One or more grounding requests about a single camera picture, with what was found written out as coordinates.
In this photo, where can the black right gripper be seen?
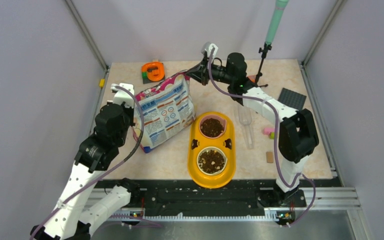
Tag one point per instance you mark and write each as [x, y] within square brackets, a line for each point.
[201, 72]

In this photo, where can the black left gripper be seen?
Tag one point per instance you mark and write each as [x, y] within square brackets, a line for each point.
[130, 110]

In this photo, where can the pink pet food bag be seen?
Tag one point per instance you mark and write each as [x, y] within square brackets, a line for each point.
[167, 109]

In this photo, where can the clear plastic scoop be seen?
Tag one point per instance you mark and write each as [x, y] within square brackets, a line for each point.
[245, 119]

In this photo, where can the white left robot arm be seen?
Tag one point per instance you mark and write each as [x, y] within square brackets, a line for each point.
[70, 218]

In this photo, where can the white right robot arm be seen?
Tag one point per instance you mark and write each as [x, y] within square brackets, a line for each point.
[295, 132]

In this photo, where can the pink food bowl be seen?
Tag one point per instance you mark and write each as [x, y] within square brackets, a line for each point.
[212, 126]

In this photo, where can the yellow double pet feeder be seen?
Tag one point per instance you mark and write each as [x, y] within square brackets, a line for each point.
[226, 143]

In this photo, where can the cream food bowl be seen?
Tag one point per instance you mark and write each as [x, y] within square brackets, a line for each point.
[211, 161]

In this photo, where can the brown pet food kibble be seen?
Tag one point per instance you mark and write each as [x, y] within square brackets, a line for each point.
[211, 161]

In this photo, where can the black tripod stand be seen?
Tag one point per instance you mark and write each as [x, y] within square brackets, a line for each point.
[263, 51]

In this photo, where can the orange toy piece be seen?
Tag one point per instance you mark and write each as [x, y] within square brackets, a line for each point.
[252, 78]

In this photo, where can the pink toy brick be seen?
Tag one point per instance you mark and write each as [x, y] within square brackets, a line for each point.
[268, 130]

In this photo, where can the dark grey building baseplate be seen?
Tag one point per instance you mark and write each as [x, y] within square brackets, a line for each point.
[292, 99]

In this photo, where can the mint green pole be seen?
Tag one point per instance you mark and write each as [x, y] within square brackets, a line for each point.
[279, 8]

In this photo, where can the brown wooden block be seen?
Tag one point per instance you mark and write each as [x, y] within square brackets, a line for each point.
[269, 157]

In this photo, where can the small yellow wall block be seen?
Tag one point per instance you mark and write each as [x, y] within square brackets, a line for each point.
[102, 83]

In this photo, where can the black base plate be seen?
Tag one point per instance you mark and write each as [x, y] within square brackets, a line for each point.
[239, 198]

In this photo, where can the aluminium frame rail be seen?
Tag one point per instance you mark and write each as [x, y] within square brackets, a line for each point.
[321, 199]

